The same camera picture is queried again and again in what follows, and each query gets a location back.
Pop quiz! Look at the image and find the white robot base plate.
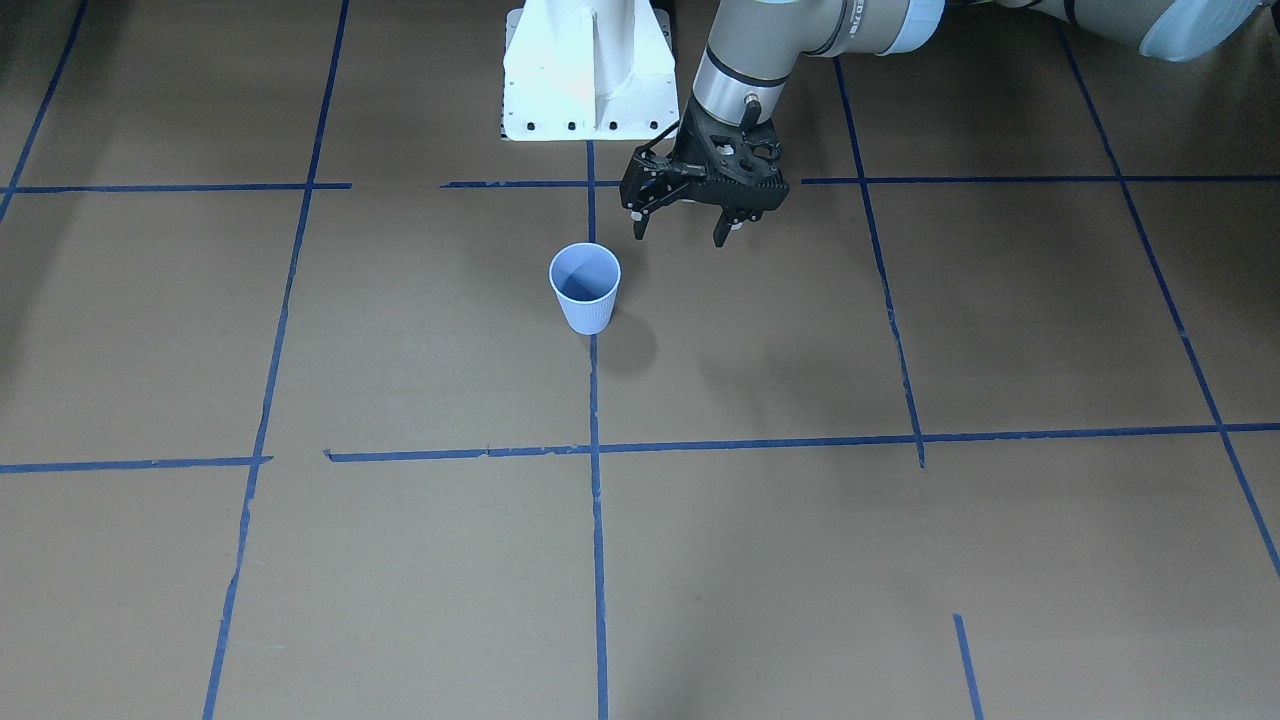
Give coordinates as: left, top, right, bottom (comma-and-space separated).
500, 1, 680, 142

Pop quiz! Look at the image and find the blue ribbed plastic cup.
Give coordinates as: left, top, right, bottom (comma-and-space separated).
548, 242, 622, 336

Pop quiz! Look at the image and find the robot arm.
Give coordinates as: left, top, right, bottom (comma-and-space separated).
620, 1, 1260, 246

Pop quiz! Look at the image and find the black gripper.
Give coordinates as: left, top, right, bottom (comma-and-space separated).
620, 95, 790, 249

